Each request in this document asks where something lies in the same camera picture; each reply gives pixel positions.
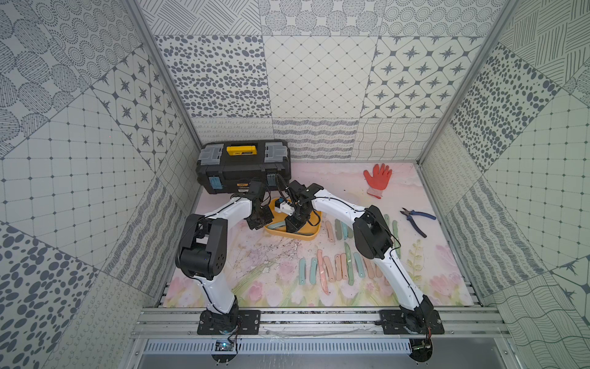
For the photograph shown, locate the mint folding knife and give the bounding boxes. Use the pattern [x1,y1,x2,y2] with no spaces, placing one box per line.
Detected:
[309,258,318,285]

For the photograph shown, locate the blue handled pliers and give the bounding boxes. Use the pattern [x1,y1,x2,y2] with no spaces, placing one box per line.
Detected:
[399,207,437,239]

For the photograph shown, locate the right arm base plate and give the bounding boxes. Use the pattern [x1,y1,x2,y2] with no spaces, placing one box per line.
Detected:
[379,309,445,335]

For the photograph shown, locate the green folding fruit knife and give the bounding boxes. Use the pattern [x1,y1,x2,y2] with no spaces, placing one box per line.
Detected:
[344,242,354,285]

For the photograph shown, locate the sage green fruit knife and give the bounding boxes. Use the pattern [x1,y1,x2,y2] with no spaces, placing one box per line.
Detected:
[334,219,343,241]

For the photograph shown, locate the teal lettered fruit knife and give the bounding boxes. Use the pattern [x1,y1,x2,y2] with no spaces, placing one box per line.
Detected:
[341,222,348,240]

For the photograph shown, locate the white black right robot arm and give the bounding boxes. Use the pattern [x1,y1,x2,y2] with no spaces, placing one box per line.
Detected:
[276,175,434,334]

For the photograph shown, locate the red work glove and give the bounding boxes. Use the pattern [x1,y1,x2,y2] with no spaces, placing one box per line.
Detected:
[364,163,393,199]

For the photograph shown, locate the light green knife handle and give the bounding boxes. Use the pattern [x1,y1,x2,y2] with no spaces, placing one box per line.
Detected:
[391,220,401,255]

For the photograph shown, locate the black Deli toolbox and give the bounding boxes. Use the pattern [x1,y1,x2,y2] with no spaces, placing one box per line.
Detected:
[196,140,291,194]

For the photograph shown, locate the teal folding fruit knife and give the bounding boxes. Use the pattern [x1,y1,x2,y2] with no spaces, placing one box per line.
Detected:
[353,252,366,278]

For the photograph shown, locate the pink folding fruit knife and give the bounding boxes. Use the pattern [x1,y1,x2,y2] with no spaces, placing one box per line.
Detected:
[324,256,336,283]

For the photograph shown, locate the long coral fruit knife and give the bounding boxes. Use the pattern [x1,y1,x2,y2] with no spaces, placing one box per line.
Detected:
[317,249,330,295]

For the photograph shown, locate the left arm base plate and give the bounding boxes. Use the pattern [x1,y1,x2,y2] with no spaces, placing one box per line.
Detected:
[197,310,261,335]

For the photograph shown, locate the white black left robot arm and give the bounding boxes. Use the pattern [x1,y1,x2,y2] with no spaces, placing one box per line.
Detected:
[175,180,273,323]

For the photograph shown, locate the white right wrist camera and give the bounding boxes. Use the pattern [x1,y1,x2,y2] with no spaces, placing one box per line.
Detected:
[274,198,295,216]

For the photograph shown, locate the aluminium front rail frame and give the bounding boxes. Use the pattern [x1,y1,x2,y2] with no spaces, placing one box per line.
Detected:
[121,305,525,368]

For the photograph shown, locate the yellow plastic storage tray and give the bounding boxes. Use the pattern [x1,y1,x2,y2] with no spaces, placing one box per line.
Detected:
[264,198,322,241]

